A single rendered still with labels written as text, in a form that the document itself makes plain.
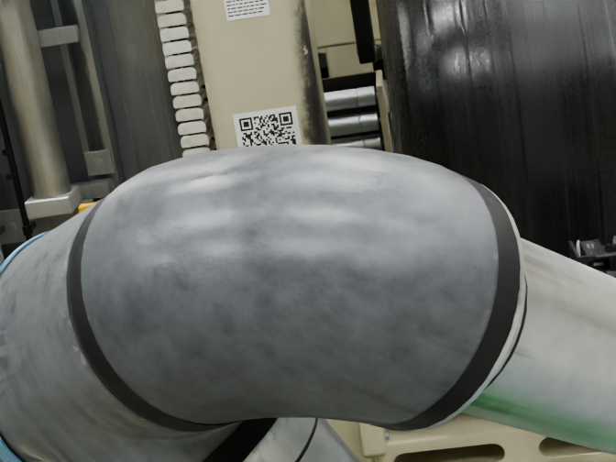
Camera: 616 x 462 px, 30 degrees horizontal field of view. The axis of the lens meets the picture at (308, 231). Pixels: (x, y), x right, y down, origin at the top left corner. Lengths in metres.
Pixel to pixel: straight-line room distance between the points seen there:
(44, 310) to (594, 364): 0.24
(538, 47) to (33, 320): 0.75
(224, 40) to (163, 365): 0.91
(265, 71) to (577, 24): 0.37
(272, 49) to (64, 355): 0.88
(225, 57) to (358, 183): 0.90
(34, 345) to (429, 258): 0.18
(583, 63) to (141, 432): 0.76
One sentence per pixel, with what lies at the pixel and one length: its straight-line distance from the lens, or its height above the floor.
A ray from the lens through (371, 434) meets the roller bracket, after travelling 1.35.
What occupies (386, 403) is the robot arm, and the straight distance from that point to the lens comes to 0.46.
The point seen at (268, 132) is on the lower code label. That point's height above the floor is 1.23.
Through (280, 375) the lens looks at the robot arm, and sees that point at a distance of 0.45.
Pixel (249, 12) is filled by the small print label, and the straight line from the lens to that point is 1.33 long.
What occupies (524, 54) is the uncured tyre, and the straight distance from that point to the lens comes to 1.16.
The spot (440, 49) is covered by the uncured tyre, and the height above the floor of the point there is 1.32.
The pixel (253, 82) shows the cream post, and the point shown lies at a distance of 1.34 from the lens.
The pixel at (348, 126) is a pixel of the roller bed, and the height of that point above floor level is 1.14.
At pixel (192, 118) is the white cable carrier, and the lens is 1.37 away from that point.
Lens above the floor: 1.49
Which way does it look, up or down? 16 degrees down
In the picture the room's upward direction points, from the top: 9 degrees counter-clockwise
